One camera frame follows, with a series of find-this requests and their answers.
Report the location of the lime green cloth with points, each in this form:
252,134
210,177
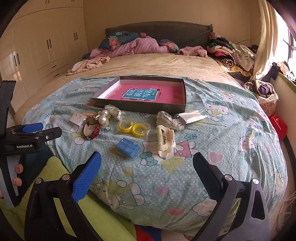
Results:
55,166

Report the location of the pink book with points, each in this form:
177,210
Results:
115,95

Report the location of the red and blue cloth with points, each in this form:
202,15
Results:
143,234

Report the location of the pink fuzzy garment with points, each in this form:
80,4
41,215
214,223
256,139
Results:
192,51

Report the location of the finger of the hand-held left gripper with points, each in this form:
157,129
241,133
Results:
32,127
49,134

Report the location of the large floral pillow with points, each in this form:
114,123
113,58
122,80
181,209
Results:
113,40

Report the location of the pink quilt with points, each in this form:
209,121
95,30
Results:
143,46

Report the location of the pearl hair clip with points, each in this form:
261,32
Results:
103,120

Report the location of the clear plastic packet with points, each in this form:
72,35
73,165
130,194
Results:
192,117

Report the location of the clear plastic bag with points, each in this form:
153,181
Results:
148,127

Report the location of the cream claw hair clip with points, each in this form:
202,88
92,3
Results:
161,143

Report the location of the bed with beige sheet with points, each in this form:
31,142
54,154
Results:
150,64

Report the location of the person's left hand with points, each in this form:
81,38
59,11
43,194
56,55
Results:
18,169

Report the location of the small floral pillow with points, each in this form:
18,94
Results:
171,45

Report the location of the blue block hair clip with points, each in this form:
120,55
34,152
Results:
128,148

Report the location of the pink cloth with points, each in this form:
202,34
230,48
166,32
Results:
283,67

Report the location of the dark grey headboard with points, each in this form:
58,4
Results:
173,32

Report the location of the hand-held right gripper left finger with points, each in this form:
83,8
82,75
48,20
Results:
86,176

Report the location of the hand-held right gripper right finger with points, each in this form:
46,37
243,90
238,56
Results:
208,177

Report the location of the grey jewelry packet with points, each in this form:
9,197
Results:
165,119

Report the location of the peach garment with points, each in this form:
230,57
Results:
85,64

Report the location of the cream wardrobe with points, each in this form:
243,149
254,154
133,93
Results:
46,34

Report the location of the white earring card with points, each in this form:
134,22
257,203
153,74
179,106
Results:
77,119

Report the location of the grey cardboard box tray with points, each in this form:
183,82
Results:
138,107

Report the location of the cat print blanket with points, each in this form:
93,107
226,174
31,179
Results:
161,185

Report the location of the basket of clothes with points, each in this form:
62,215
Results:
266,90

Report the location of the cream curtain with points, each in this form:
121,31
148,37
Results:
266,46

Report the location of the pile of clothes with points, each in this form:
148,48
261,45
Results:
231,53

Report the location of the bagged silver jewelry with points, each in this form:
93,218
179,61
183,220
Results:
114,112

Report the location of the window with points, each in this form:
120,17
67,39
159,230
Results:
288,34

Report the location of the red box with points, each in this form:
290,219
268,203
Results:
278,126

